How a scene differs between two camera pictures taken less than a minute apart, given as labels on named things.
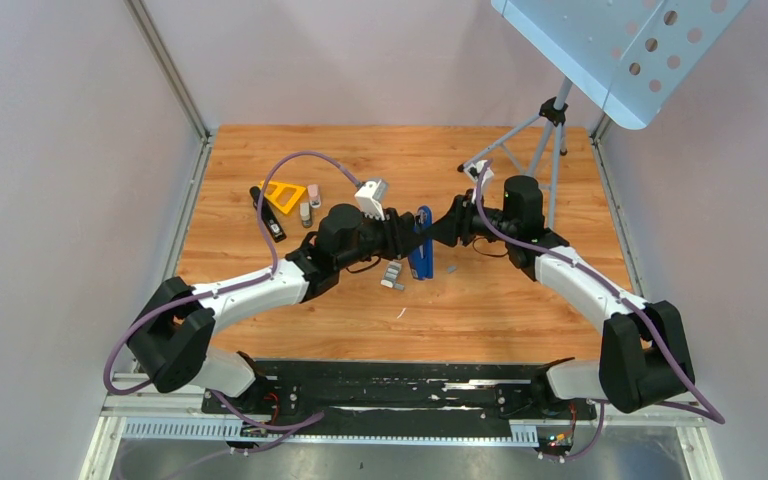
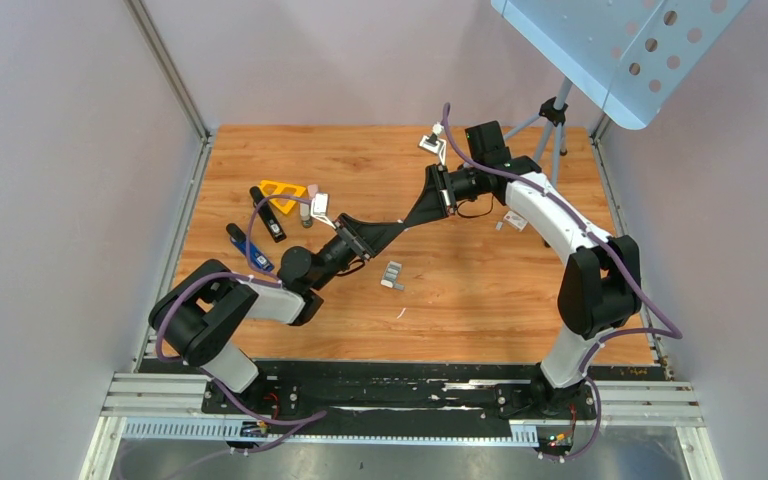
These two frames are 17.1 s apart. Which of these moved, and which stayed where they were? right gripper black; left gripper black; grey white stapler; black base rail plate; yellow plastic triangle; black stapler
Moved: right gripper black; left gripper black
Stayed: grey white stapler; yellow plastic triangle; black base rail plate; black stapler
